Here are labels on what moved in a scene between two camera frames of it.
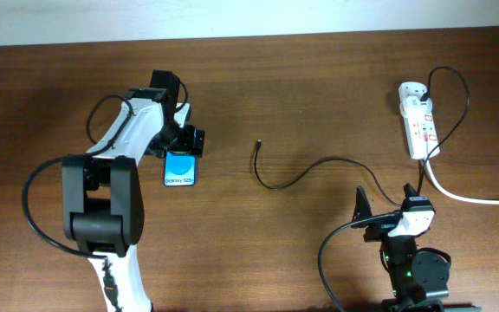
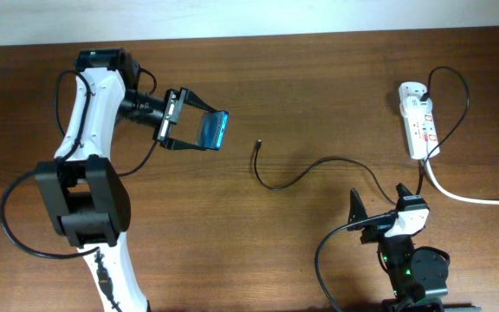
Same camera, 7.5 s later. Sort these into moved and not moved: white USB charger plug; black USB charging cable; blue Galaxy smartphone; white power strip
Moved: blue Galaxy smartphone
Not moved: white USB charger plug; black USB charging cable; white power strip
